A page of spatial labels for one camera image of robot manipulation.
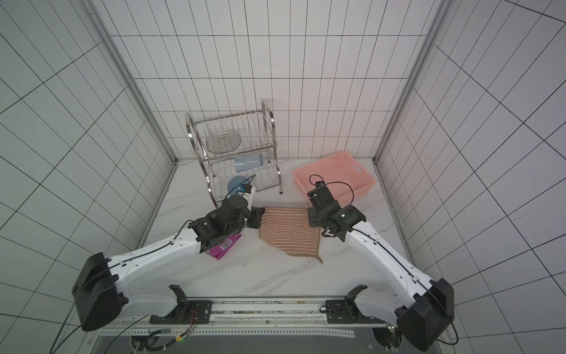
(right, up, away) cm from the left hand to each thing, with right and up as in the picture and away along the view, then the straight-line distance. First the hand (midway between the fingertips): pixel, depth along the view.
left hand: (261, 214), depth 80 cm
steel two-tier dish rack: (-9, +24, +4) cm, 26 cm away
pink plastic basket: (+40, +16, +33) cm, 54 cm away
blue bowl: (-15, +11, +23) cm, 30 cm away
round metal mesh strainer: (-17, +29, +10) cm, 35 cm away
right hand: (+18, +1, -1) cm, 18 cm away
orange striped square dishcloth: (+11, -6, +3) cm, 12 cm away
